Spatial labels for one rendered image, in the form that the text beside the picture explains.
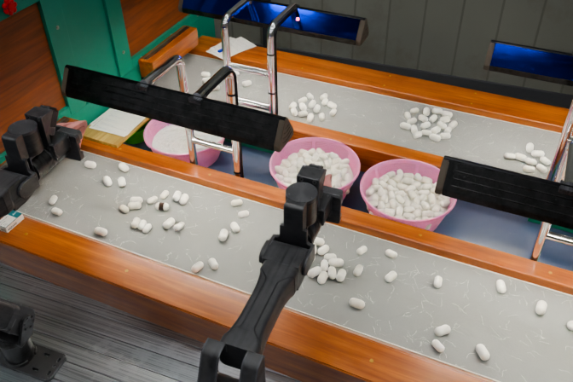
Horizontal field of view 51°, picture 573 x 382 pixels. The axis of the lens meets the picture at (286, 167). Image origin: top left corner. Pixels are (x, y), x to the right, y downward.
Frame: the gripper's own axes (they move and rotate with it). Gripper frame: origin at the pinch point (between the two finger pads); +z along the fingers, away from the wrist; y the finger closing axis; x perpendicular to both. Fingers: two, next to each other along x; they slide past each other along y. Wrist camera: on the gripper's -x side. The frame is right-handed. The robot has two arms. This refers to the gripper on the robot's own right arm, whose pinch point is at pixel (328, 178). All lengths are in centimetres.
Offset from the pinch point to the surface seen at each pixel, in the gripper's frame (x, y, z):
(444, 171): -2.5, -22.1, 7.3
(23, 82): 4, 93, 17
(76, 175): 32, 82, 16
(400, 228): 29.4, -13.3, 22.8
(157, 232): 32, 47, 3
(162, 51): 18, 83, 72
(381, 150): 28, -1, 54
